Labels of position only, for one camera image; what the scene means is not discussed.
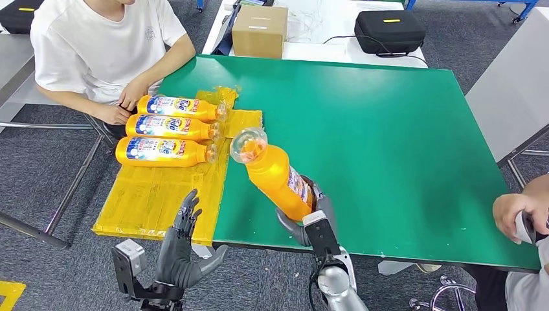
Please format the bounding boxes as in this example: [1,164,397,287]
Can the beige shoe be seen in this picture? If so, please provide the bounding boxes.
[414,262,442,275]

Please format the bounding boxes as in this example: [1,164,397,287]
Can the grey table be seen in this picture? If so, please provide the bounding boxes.
[465,7,549,190]

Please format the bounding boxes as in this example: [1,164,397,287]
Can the person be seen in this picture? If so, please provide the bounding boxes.
[30,0,197,141]
[492,174,549,311]

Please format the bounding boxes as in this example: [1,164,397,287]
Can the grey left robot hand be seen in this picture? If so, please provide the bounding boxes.
[155,189,230,289]

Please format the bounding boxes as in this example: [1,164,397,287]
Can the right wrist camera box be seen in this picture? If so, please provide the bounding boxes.
[301,210,342,259]

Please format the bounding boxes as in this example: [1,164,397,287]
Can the brown cardboard box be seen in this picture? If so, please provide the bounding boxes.
[231,5,289,60]

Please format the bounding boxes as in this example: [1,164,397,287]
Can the white table leg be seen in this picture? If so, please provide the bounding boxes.
[190,244,216,260]
[377,259,415,277]

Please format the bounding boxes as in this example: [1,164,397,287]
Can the yellow taped cardboard mat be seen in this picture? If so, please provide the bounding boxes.
[92,86,263,246]

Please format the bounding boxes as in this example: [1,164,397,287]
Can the black zippered carrying case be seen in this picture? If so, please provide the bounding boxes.
[354,10,427,56]
[0,0,44,35]

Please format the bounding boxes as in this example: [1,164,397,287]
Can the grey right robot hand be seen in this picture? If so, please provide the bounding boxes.
[274,175,339,248]

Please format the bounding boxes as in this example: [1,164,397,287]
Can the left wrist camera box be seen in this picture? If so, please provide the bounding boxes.
[110,238,148,297]

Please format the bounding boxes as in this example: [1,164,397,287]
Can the black cable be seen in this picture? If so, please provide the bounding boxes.
[322,35,429,67]

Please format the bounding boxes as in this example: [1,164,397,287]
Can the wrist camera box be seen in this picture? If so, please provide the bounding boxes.
[301,210,342,259]
[110,238,148,297]

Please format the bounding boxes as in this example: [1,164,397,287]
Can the white black handheld controller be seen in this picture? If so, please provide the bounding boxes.
[513,210,538,246]

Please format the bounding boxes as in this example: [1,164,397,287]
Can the chrome chair base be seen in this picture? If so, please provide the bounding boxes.
[409,274,478,311]

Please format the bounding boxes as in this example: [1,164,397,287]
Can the white side table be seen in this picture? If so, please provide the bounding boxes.
[0,17,65,108]

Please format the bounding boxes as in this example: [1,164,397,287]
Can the orange detergent bottle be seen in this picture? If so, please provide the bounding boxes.
[115,135,219,168]
[229,127,316,223]
[125,113,224,143]
[136,94,228,123]

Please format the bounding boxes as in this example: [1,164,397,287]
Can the steel frame table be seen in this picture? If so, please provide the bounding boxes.
[0,33,123,251]

